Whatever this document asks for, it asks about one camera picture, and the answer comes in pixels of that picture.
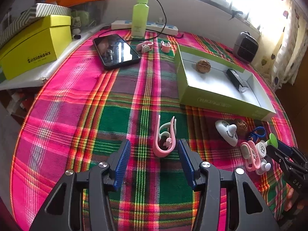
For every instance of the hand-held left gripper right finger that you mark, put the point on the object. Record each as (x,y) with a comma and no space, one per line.
(186,163)

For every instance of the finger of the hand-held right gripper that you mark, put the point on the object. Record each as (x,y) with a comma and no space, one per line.
(285,149)
(276,155)

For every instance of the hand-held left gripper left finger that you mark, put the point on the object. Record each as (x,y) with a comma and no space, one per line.
(122,163)

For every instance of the green round knob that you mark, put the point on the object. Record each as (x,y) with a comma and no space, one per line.
(273,139)

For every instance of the small white capped bottle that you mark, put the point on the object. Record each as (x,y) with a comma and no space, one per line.
(261,149)

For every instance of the small white knob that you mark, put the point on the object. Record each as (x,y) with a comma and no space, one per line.
(263,167)

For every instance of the pink and white clip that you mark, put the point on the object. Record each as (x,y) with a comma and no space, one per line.
(249,152)

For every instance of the large pink clip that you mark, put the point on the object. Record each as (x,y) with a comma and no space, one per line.
(160,152)

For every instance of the brown walnut with holes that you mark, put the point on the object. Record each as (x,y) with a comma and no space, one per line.
(241,124)

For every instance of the white smiley face toy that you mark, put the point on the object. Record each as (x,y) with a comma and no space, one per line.
(226,131)

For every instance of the green cardboard box tray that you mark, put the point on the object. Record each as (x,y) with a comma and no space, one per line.
(211,79)

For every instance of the person's right hand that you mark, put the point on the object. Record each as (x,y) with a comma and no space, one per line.
(290,199)

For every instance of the black rectangular device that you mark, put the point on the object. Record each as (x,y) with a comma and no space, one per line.
(237,78)

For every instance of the heart print curtain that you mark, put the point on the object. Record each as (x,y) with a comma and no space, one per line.
(286,41)

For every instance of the small grey heater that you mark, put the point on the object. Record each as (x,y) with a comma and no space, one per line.
(246,47)

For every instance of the black smartphone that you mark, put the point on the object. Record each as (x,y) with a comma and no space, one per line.
(115,50)

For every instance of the small pink clip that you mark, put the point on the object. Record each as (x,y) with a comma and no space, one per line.
(165,47)

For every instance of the pink flat clip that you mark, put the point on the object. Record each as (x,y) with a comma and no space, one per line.
(145,46)

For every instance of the white power strip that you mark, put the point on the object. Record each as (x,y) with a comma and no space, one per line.
(120,24)

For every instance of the black window latch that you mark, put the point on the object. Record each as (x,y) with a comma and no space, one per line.
(234,13)

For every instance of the white plug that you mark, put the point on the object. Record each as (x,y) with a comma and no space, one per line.
(160,21)

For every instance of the light green bottle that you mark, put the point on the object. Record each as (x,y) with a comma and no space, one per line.
(139,16)

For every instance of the yellow-green cardboard box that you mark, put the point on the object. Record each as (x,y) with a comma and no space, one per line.
(31,45)

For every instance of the green fuzzy ball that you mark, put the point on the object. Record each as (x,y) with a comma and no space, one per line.
(82,16)

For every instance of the clear plastic container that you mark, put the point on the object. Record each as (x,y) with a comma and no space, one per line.
(96,12)

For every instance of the grey striped box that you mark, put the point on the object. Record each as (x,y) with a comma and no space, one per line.
(21,19)

